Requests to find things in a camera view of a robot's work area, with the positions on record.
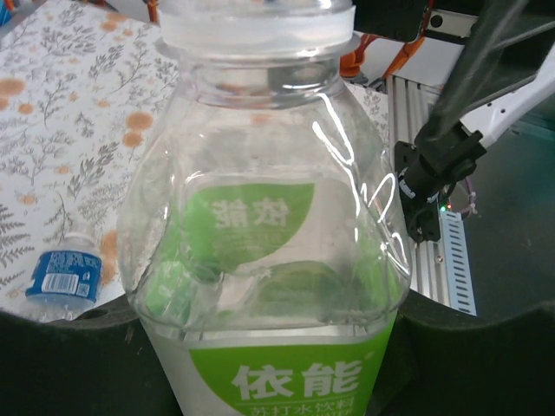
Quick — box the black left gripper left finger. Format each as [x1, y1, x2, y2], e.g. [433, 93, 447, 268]
[0, 297, 184, 416]

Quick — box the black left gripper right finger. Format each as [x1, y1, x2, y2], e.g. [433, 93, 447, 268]
[368, 288, 555, 416]

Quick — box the clear bottle blue label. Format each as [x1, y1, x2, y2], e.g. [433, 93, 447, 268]
[23, 231, 105, 322]

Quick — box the wide translucent white bottle cap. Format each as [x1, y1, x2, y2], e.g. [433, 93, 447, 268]
[156, 0, 357, 57]

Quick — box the clear bottle green label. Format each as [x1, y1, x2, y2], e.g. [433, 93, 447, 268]
[115, 34, 413, 416]

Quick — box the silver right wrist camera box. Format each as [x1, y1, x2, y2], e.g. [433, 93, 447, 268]
[422, 10, 480, 44]

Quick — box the aluminium mounting rail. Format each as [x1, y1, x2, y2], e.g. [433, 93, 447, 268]
[383, 73, 460, 313]

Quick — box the white slotted cable duct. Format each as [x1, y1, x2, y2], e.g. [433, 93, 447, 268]
[437, 210, 478, 317]

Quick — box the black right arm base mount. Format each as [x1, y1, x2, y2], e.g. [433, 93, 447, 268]
[394, 140, 443, 246]

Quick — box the thin purple looped base cable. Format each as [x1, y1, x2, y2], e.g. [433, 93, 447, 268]
[459, 177, 480, 222]

